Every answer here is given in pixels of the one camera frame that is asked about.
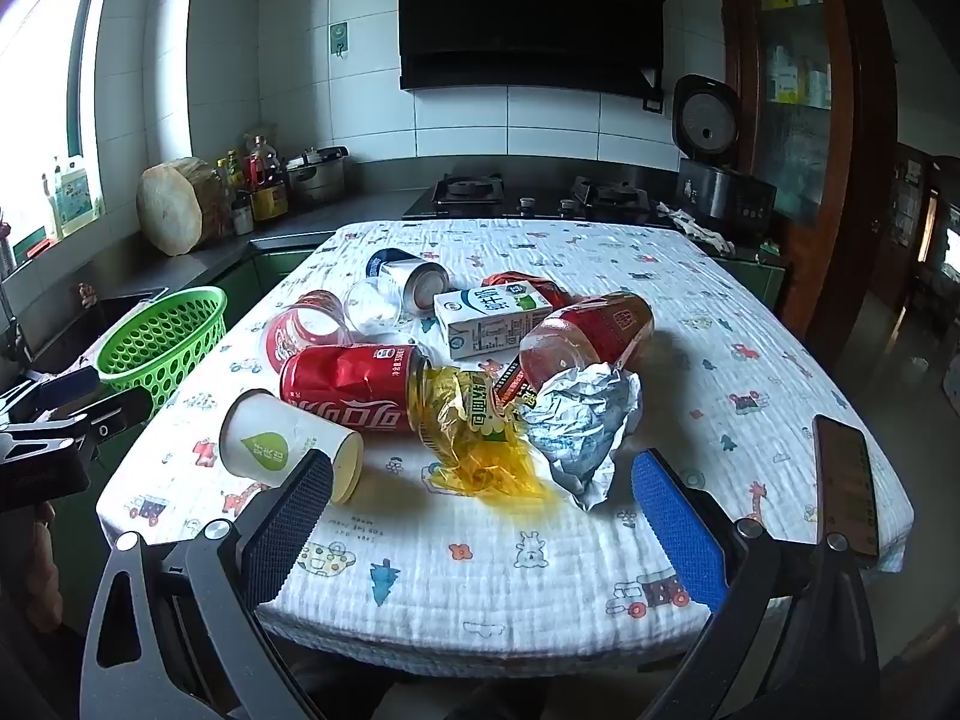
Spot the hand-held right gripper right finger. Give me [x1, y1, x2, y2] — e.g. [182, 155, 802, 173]
[632, 448, 886, 720]

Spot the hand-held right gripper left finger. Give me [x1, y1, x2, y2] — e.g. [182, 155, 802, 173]
[79, 450, 333, 720]

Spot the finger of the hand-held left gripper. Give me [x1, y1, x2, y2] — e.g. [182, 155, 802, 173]
[0, 369, 102, 425]
[0, 388, 155, 466]

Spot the white paper cup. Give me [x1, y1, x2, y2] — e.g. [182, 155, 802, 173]
[220, 388, 365, 505]

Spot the green plastic basket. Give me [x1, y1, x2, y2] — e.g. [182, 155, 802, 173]
[95, 286, 228, 421]

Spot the silver foil wrapper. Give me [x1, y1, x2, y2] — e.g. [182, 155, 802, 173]
[521, 361, 644, 512]

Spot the red cola can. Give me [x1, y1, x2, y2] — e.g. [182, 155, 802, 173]
[280, 343, 432, 434]

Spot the yellow plastic wrapper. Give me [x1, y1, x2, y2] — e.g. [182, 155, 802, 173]
[409, 364, 560, 500]

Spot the red tea plastic bottle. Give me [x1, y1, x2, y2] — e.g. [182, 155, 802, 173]
[519, 292, 655, 391]

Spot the small black cardboard box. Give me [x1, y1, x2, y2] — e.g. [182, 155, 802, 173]
[491, 360, 545, 404]

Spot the clear plastic cup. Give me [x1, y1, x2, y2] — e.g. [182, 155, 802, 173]
[345, 277, 410, 337]

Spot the white milk carton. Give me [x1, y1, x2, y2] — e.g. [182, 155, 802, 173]
[433, 280, 556, 361]

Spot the person's left hand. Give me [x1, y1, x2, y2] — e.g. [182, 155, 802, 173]
[30, 502, 67, 635]

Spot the kitchen sink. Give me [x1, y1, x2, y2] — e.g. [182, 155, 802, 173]
[30, 289, 170, 376]

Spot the dark brown flat packet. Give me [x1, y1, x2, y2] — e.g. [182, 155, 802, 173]
[812, 414, 880, 563]

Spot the detergent bottle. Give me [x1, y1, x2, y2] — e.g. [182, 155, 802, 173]
[56, 157, 96, 235]

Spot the white cartoon printed tablecloth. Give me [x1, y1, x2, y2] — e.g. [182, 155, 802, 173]
[96, 219, 914, 680]

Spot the round wooden chopping block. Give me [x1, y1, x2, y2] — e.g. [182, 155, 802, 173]
[136, 157, 233, 257]

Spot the red plastic wrapper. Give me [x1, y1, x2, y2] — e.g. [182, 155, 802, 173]
[499, 270, 578, 312]

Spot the amber cooking oil bottle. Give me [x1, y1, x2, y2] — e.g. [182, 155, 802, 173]
[251, 136, 290, 222]

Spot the silver tin can blue label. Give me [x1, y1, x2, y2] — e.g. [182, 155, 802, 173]
[366, 247, 451, 316]

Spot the window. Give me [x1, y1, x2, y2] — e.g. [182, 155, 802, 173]
[0, 0, 121, 263]

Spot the white cloth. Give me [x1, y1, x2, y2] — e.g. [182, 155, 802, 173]
[660, 202, 736, 254]

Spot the steel cooking pot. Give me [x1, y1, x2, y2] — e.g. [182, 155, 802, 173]
[285, 146, 352, 205]

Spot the black rice cooker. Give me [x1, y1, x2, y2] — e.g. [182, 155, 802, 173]
[671, 75, 777, 241]

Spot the black gas stove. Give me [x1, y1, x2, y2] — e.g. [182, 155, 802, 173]
[403, 174, 676, 222]

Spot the wooden glass door cabinet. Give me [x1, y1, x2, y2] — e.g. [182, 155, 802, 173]
[716, 0, 897, 361]

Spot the black range hood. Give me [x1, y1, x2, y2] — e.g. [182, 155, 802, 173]
[373, 0, 692, 98]

